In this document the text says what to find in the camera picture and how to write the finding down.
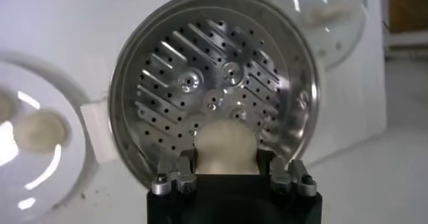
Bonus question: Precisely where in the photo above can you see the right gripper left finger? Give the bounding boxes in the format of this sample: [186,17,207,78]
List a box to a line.
[150,150,198,197]

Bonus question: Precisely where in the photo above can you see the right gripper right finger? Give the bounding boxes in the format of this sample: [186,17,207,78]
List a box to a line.
[257,148,318,198]

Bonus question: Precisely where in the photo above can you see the white steamed baozi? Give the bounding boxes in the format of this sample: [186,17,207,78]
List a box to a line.
[13,110,70,154]
[193,118,260,175]

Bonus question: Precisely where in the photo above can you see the round glass pot lid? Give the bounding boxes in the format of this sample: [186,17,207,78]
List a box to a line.
[269,0,368,71]

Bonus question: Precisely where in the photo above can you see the stainless steel steamer basket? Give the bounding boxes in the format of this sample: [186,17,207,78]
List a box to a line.
[108,0,320,189]

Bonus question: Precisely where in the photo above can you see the white round plate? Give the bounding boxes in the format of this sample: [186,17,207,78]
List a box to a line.
[0,53,98,224]

